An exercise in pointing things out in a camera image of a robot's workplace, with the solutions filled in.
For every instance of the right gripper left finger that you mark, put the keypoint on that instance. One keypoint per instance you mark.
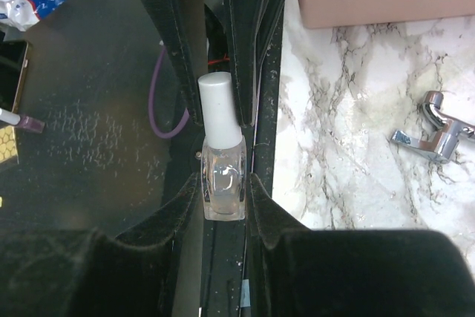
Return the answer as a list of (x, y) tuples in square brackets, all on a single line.
[(151, 269)]

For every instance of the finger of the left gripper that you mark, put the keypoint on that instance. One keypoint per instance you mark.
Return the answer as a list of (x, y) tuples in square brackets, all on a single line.
[(180, 25), (249, 25)]

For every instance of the chrome faucet fitting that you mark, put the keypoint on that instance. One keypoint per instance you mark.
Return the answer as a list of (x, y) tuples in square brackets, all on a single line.
[(443, 142)]

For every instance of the black mounting rail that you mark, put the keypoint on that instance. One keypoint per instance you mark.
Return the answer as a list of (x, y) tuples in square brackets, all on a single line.
[(225, 262)]

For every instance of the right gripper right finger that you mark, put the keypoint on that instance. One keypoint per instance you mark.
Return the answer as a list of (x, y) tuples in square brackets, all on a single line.
[(296, 271)]

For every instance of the purple nail polish bottle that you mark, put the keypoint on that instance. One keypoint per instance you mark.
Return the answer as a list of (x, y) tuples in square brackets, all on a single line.
[(21, 121)]

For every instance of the clear nail polish bottle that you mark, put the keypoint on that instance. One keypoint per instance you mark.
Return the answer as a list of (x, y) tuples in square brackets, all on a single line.
[(223, 155)]

